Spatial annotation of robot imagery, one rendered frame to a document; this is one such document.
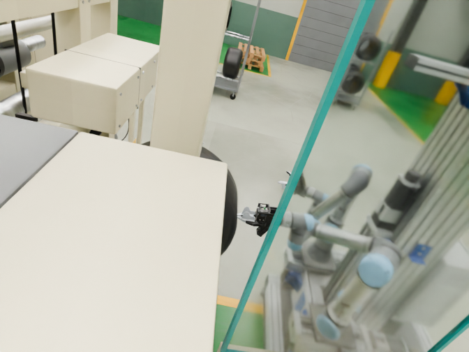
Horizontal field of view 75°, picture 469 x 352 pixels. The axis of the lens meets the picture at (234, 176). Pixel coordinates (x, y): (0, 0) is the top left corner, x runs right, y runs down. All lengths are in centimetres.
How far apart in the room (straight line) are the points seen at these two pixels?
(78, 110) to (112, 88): 13
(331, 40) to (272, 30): 211
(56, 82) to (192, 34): 45
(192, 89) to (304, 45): 1139
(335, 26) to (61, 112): 1148
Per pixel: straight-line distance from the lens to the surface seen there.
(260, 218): 143
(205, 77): 73
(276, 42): 1201
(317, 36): 1209
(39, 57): 555
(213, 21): 70
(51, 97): 103
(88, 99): 99
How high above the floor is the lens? 212
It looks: 32 degrees down
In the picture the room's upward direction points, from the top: 16 degrees clockwise
